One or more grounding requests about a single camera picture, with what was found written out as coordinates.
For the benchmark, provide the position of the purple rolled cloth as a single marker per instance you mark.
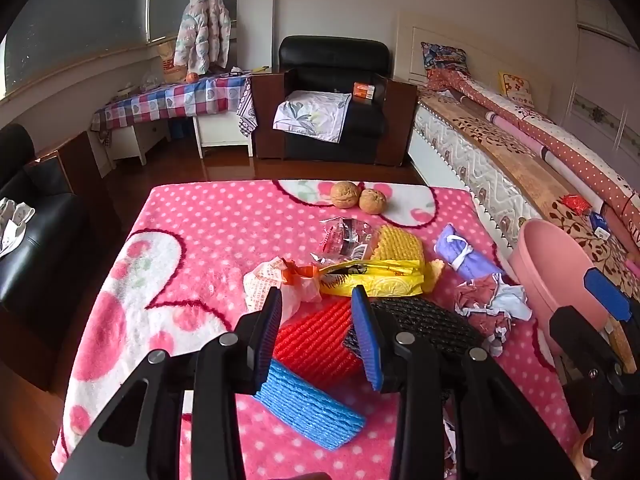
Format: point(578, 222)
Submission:
point(470, 260)

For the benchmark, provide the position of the beige paper bag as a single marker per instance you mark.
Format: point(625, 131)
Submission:
point(170, 60)

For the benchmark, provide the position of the black leather armchair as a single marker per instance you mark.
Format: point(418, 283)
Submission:
point(330, 55)

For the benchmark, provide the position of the black foam fruit net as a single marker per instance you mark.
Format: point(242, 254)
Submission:
point(430, 325)

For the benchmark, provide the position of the small orange box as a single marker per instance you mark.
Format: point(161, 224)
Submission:
point(364, 91)

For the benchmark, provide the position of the yellow sponge cake slice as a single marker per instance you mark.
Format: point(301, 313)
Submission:
point(434, 270)

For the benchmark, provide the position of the yellow floral pillow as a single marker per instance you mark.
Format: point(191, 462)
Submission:
point(517, 89)

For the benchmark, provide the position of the white orange plastic wrapper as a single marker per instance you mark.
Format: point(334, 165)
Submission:
point(265, 280)

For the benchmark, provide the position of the cream bed headboard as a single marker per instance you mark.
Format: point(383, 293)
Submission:
point(480, 45)

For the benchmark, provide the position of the yellow foam fruit net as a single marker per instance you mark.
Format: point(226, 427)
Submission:
point(397, 245)

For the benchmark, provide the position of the white drawer cabinet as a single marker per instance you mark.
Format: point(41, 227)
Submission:
point(140, 140)

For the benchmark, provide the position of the white floral cloth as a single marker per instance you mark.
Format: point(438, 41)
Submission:
point(310, 115)

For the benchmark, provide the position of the pink rolled bed sheet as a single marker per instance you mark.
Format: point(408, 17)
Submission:
point(515, 130)

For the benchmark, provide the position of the white wardrobe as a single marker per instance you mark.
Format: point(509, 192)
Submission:
point(600, 70)

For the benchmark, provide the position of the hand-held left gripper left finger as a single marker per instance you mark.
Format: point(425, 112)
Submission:
point(267, 340)

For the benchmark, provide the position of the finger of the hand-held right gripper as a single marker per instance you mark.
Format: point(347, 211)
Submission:
point(607, 292)

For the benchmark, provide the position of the white crumpled packaging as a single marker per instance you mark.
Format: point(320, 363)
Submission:
point(12, 220)

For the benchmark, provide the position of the red polka dot quilt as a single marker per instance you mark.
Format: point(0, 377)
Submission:
point(575, 155)

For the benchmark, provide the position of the red foam fruit net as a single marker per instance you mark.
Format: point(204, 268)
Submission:
point(315, 335)

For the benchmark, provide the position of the white quilted mattress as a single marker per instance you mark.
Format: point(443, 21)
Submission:
point(460, 160)

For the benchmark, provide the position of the bed with patterned bedding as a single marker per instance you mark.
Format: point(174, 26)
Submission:
point(505, 145)

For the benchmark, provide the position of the printed paper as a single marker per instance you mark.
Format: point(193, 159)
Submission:
point(480, 300)

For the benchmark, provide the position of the blue foam fruit net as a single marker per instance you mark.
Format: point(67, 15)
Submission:
point(310, 405)

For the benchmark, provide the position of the yellow snack wrapper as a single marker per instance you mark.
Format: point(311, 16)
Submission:
point(380, 282)

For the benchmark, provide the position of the white puffer jacket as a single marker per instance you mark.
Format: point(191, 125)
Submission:
point(202, 25)

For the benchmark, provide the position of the red snack packet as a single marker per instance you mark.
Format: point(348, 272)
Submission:
point(576, 204)

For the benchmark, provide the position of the colourful patterned pillow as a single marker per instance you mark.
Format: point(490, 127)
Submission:
point(445, 57)

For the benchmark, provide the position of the pink polka dot blanket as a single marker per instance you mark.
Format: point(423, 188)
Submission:
point(200, 240)

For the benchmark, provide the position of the walnut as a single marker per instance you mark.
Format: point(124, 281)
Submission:
point(345, 194)
point(374, 201)

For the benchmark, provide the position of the white table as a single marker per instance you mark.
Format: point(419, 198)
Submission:
point(220, 127)

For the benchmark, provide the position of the checkered cloth side table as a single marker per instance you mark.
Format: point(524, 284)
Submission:
point(165, 100)

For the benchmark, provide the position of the black leather sofa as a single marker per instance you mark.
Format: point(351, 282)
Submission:
point(40, 240)

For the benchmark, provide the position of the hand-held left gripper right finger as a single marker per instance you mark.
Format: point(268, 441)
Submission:
point(367, 340)

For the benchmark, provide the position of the blue small packet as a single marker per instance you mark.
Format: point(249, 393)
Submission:
point(600, 224)

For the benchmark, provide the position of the window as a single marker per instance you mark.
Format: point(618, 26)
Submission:
point(75, 15)

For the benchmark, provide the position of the clear plastic wrapper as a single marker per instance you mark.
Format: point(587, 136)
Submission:
point(345, 237)

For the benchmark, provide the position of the pink plastic bucket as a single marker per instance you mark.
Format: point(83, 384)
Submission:
point(550, 270)

